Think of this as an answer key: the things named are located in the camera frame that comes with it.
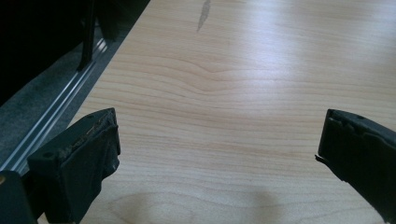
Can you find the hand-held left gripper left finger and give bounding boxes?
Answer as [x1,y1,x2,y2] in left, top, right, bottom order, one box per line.
[27,107,121,224]

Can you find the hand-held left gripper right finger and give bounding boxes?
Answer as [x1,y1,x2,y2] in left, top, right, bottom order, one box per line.
[315,108,396,224]

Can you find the black metal stand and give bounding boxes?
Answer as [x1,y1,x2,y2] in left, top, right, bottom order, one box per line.
[76,0,125,72]

